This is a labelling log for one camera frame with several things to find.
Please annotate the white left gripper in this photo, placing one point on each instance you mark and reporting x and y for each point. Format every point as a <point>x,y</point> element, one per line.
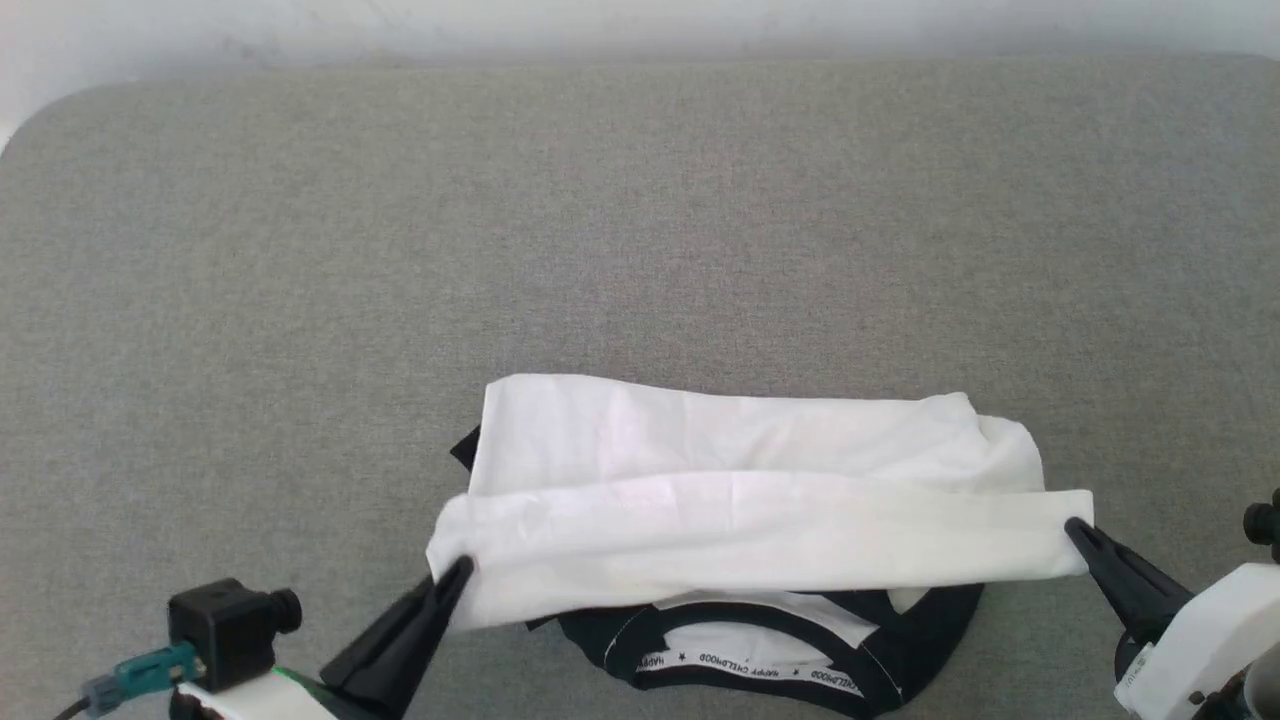
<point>270,700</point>

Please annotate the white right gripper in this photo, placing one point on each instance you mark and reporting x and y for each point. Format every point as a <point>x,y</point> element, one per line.
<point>1200,650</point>

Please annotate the white and black t-shirt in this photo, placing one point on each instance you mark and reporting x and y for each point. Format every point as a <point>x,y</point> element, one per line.
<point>750,500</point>

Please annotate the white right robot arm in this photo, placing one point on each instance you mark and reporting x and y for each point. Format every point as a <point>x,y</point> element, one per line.
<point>1265,695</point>

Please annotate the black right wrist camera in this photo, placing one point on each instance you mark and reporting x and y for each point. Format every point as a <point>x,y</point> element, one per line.
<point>1265,520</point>

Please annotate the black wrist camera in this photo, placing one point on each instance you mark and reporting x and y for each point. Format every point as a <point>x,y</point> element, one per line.
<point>225,625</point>
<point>1265,520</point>

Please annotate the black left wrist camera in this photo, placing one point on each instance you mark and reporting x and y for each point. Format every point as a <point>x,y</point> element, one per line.
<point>225,625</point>

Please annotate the teal left camera connector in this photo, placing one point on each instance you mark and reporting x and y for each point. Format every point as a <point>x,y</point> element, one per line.
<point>150,672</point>

